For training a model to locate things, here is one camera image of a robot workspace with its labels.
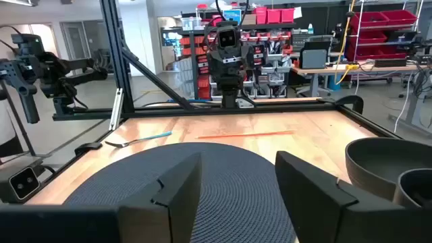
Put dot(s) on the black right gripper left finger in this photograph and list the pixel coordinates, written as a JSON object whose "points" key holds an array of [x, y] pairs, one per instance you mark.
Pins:
{"points": [[175, 202]]}

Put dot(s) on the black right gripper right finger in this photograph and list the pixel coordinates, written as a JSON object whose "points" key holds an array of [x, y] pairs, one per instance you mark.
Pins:
{"points": [[314, 202]]}

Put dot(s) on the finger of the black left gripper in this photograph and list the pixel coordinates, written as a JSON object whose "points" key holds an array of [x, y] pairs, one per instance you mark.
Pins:
{"points": [[212, 60], [248, 56]]}

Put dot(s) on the orange straw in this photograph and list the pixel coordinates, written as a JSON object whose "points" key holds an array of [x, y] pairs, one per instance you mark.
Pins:
{"points": [[246, 134]]}

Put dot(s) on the black bowl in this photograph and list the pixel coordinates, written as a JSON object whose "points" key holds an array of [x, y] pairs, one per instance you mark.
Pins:
{"points": [[378, 158]]}

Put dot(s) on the black cup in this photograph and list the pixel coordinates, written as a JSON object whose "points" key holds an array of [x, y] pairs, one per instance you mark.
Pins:
{"points": [[415, 189]]}

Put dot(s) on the black background robot arm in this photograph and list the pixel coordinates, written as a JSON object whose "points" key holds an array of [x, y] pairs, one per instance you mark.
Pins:
{"points": [[50, 74]]}

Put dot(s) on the shelving unit with bins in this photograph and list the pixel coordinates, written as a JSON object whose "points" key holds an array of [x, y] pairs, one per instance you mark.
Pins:
{"points": [[270, 67]]}

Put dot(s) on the clear plastic box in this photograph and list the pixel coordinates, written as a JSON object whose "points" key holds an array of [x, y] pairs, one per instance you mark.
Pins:
{"points": [[191, 23]]}

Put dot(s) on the red storage bin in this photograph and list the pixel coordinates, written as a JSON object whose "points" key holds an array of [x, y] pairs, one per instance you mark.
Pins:
{"points": [[369, 37], [400, 17], [260, 15], [273, 15], [374, 52], [287, 15], [369, 19]]}

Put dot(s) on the blue sign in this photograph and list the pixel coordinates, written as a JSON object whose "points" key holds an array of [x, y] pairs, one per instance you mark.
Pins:
{"points": [[232, 15]]}

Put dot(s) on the round dark woven placemat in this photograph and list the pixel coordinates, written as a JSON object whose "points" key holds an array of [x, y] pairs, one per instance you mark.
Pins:
{"points": [[219, 175]]}

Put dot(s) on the grey metal box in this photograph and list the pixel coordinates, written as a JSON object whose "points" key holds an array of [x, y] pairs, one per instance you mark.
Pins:
{"points": [[314, 57]]}

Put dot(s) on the blue bin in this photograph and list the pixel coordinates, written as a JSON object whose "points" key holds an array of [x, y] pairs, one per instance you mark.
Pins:
{"points": [[335, 82]]}

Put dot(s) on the black table clamp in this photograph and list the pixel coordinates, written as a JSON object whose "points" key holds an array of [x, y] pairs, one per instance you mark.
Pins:
{"points": [[87, 147], [352, 101]]}

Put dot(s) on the wooden workbench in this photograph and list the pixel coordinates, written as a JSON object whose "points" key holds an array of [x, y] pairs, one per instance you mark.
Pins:
{"points": [[371, 69]]}

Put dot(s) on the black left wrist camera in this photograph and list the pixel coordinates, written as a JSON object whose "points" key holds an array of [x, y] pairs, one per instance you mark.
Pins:
{"points": [[227, 35]]}

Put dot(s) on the black aluminium table frame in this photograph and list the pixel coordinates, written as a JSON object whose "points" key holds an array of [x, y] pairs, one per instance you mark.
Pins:
{"points": [[113, 50]]}

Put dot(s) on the silver frame bracket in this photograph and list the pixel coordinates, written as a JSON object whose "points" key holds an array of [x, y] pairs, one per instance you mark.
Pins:
{"points": [[116, 108]]}

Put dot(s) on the black table-level camera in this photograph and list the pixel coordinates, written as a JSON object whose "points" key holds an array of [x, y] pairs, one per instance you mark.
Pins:
{"points": [[23, 182]]}

